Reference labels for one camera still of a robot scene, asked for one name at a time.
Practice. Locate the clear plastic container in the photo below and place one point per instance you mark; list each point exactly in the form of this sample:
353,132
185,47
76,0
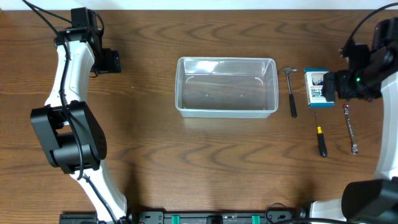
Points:
226,87

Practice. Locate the black yellow screwdriver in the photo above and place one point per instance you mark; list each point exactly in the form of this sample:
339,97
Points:
321,140

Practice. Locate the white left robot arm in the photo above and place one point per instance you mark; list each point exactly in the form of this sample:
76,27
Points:
68,132

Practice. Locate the silver wrench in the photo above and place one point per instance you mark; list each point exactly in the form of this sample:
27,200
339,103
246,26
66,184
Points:
354,145

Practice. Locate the blue screw box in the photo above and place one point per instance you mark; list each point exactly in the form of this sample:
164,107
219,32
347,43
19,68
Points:
314,85

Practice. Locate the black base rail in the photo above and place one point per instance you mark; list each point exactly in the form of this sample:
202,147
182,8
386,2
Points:
272,215

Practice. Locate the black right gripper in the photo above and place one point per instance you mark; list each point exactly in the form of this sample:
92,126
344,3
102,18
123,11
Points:
329,86

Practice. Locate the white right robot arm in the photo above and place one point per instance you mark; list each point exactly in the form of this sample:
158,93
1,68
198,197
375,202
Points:
371,74

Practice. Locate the small metal hammer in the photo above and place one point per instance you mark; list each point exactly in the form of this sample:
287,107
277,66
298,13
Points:
288,71

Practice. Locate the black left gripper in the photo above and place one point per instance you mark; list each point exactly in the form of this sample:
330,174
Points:
114,61

